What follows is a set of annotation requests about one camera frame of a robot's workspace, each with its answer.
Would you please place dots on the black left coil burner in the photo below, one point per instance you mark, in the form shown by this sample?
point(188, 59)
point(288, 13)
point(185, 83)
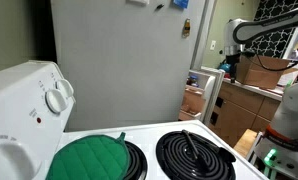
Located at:
point(138, 167)

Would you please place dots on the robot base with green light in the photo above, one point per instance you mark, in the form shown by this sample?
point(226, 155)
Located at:
point(279, 155)

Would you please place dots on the wooden kitchen cabinet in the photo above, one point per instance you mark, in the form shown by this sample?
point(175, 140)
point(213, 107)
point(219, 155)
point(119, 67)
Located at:
point(237, 109)

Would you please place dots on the white electric stove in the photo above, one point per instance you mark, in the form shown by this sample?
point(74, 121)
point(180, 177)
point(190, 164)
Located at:
point(35, 105)

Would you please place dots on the black right coil burner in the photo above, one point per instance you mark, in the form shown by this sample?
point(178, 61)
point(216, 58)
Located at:
point(184, 155)

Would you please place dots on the green quilted pot holder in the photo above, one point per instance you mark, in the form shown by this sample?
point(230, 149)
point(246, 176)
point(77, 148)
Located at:
point(93, 157)

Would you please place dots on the white refrigerator body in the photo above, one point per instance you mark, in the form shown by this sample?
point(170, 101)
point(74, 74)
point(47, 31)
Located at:
point(126, 60)

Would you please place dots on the white bottom fridge door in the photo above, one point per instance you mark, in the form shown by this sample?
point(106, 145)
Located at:
point(210, 81)

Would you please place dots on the black coil burner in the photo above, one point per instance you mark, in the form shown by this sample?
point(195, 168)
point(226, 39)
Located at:
point(184, 155)
point(138, 167)

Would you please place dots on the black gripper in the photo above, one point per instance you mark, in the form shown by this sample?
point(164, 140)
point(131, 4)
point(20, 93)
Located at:
point(233, 60)

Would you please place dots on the cardboard box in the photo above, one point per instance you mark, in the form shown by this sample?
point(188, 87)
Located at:
point(262, 71)

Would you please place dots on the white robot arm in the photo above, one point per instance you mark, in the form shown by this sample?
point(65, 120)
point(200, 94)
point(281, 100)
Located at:
point(239, 32)

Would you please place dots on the bottle shaped fridge magnet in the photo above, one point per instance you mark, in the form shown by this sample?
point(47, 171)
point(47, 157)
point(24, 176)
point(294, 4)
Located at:
point(186, 28)

